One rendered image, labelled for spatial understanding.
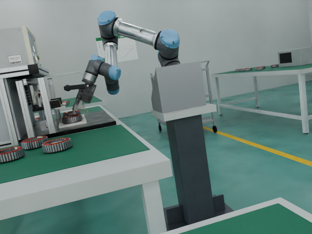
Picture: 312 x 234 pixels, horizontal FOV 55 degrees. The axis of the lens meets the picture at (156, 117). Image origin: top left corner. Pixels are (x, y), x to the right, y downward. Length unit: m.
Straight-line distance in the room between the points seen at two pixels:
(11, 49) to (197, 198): 1.34
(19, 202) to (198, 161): 1.24
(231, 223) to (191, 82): 1.34
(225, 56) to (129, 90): 2.64
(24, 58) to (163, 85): 0.75
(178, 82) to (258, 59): 6.92
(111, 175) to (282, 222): 0.47
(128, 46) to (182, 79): 5.54
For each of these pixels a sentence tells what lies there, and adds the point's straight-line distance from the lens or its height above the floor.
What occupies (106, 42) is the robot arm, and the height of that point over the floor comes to 1.22.
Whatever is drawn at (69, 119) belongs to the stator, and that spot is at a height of 0.81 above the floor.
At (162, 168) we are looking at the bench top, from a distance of 0.85.
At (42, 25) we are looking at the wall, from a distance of 7.21.
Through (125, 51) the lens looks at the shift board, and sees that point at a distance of 7.23.
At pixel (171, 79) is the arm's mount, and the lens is 1.73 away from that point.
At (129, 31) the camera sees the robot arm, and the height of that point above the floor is 1.25.
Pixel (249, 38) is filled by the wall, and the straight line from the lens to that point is 8.48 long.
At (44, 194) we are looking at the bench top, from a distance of 0.84.
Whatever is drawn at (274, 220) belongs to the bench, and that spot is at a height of 0.75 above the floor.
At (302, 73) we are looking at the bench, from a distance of 3.71.
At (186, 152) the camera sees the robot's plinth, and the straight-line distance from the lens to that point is 1.83.
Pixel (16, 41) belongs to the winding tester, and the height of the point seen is 1.25.
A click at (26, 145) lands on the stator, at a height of 0.77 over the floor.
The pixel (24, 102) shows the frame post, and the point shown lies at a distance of 1.58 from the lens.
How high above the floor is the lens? 1.00
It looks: 9 degrees down
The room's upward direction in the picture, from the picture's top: 9 degrees counter-clockwise
